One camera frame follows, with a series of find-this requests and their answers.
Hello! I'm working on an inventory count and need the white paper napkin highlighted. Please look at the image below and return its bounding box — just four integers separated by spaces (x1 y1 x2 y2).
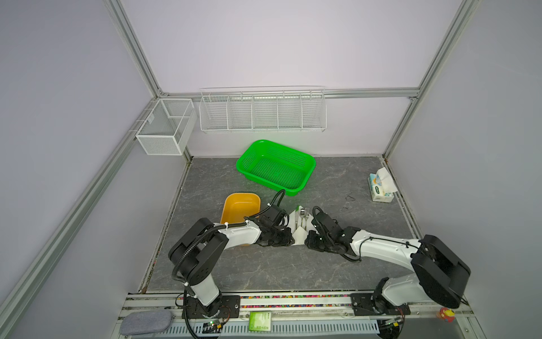
287 206 316 246

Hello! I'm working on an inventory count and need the silver spoon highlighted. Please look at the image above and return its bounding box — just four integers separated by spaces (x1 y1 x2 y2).
298 207 310 227

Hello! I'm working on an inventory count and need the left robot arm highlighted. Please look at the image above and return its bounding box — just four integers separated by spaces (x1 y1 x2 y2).
168 189 294 317

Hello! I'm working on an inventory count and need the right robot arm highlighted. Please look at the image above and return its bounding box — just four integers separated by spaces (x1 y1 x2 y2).
304 206 471 315

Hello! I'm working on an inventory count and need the yellow plastic tray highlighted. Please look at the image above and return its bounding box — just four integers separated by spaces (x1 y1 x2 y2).
220 193 261 249

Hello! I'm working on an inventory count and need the green plastic basket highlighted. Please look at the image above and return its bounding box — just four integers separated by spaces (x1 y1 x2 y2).
236 140 316 196

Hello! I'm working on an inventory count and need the tissue box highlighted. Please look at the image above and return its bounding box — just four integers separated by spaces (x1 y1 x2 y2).
368 168 398 203

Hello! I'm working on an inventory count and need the green card box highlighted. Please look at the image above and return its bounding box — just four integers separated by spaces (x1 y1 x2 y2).
248 312 272 332

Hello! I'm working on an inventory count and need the white mesh box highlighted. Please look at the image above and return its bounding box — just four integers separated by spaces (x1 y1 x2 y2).
136 98 198 156

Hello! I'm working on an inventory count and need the grey cloth pad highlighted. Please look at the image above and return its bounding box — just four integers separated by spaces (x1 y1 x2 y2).
119 309 173 336

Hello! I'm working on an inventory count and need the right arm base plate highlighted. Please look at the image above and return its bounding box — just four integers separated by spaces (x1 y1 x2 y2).
350 292 411 316

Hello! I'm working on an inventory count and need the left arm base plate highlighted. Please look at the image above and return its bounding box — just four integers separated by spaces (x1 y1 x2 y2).
183 295 241 319

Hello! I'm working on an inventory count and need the white wire rack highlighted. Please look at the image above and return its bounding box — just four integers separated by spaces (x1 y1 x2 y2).
199 86 327 132

